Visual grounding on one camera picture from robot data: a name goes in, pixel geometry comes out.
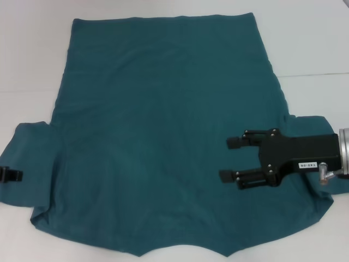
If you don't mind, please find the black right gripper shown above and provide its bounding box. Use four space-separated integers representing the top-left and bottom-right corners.
218 128 342 191

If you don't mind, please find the teal blue shirt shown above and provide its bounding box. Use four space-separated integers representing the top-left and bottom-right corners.
0 12 335 259

